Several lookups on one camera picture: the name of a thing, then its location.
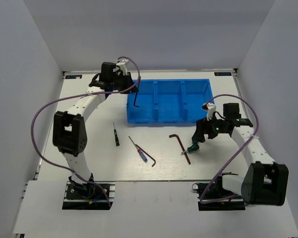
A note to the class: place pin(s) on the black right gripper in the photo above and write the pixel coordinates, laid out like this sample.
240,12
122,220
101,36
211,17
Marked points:
203,127

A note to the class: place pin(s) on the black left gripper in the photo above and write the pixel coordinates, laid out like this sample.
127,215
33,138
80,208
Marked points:
128,80

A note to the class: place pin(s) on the small brown hex key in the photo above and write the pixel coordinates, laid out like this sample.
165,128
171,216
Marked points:
135,98

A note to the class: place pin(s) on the medium brown hex key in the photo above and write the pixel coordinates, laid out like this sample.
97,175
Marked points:
148,156

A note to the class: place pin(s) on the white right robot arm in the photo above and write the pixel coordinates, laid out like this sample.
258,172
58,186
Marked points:
265,182

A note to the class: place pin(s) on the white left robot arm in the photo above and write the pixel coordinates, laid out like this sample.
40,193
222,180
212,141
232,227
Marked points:
69,131

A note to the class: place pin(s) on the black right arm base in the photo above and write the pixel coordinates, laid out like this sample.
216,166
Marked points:
224,194

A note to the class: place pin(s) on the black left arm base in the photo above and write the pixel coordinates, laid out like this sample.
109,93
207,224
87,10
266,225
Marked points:
87,196

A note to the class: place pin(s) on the green stubby screwdriver upper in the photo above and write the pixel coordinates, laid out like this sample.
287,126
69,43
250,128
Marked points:
195,141

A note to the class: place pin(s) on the green stubby screwdriver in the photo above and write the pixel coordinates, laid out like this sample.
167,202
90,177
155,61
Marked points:
191,149
195,141

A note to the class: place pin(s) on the green stubby screwdriver lower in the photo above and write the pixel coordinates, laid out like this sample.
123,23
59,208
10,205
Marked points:
191,149

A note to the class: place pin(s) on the blue three-compartment plastic bin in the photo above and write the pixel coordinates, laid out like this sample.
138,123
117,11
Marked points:
171,101

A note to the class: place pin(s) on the black green precision screwdriver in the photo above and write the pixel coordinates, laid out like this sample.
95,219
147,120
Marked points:
116,136

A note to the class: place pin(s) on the right corner label sticker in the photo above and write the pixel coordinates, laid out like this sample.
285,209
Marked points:
222,74

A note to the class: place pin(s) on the corner label sticker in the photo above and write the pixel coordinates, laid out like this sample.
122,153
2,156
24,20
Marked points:
222,74
73,77

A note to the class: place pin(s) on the left corner label sticker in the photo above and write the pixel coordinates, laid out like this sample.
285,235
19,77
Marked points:
73,77

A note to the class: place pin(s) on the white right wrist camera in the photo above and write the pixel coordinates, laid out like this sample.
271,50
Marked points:
210,108

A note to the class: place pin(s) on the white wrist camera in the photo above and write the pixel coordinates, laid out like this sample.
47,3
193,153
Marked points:
210,108
122,65

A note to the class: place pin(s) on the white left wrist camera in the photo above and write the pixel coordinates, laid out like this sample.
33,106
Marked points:
122,65

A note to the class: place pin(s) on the red blue handled screwdriver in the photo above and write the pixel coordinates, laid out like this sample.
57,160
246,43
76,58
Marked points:
140,152

